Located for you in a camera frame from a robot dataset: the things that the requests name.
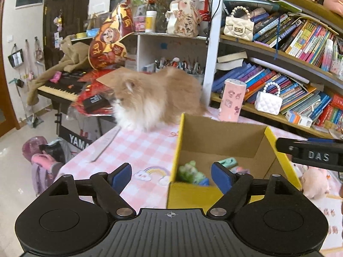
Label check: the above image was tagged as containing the mint green small toy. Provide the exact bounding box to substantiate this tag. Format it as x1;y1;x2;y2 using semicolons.
219;157;237;169

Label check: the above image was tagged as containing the pink plush pig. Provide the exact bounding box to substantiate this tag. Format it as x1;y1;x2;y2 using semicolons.
300;167;337;200

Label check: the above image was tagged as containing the orange white medicine box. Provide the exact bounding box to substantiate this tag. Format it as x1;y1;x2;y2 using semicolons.
286;110;313;128

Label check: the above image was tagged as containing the transparent plastic ruler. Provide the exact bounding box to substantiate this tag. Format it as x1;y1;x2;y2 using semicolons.
88;125;121;163

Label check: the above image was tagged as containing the yellow cardboard box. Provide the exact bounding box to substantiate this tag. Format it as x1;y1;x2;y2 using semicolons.
167;114;301;211

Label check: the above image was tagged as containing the green plush toy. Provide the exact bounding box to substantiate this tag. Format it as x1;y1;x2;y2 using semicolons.
177;160;209;186

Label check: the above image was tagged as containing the white quilted pearl handbag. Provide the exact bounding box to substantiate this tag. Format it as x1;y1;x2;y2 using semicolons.
254;82;283;115

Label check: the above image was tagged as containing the pink checkered desk mat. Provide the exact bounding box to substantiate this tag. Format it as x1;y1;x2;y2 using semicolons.
54;107;343;252

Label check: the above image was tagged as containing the pink school backpack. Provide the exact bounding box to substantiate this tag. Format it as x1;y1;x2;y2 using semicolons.
22;136;72;196

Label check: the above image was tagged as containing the pink sticker cylinder container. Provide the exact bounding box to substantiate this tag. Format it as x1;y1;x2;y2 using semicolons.
219;79;247;123

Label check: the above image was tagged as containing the orange fluffy cat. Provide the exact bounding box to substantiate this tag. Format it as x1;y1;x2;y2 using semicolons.
109;67;206;131

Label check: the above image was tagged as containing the wooden bookshelf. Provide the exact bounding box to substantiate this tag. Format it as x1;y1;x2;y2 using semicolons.
202;0;342;138

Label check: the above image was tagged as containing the black electric keyboard piano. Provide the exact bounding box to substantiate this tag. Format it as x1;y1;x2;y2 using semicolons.
38;71;88;102

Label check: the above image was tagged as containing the cream quilted pearl handbag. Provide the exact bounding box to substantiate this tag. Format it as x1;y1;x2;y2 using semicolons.
223;6;254;41

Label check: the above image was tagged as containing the brown cloth on piano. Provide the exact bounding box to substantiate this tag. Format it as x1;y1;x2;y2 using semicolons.
27;34;91;106

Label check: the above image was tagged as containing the red cartoon foil balloon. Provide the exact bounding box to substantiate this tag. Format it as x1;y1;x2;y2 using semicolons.
88;0;134;70

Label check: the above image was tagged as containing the ceramic rabbit figurine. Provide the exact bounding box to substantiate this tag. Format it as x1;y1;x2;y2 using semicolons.
165;0;202;38

